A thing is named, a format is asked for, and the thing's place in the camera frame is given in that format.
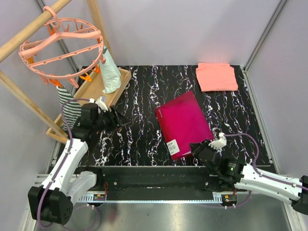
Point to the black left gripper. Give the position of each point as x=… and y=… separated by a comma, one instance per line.
x=121, y=120

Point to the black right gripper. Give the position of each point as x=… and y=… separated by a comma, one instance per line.
x=195, y=148

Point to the red plastic clip folder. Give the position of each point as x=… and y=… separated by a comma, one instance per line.
x=182, y=119

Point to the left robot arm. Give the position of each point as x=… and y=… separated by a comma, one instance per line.
x=60, y=173

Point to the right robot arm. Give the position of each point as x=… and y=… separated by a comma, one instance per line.
x=235, y=174

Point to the white folder label sticker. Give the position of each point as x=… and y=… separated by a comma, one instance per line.
x=173, y=147

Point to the wooden tray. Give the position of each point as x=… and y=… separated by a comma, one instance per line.
x=93, y=89

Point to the mint green towel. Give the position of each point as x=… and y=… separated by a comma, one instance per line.
x=110, y=73

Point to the folded pink cloth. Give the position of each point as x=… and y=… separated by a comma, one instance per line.
x=216, y=77

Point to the pink round clip hanger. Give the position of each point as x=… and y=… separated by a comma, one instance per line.
x=67, y=38

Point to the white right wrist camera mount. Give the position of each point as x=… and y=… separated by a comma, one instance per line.
x=220, y=143

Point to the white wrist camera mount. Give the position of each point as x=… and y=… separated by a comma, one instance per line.
x=100, y=102
x=220, y=143

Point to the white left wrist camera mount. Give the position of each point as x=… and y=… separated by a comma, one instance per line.
x=100, y=102

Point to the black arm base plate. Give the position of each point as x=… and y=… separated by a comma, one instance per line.
x=154, y=184

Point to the aluminium front rail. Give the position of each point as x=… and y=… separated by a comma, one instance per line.
x=95, y=185

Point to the aluminium corner post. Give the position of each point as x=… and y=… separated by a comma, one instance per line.
x=268, y=28

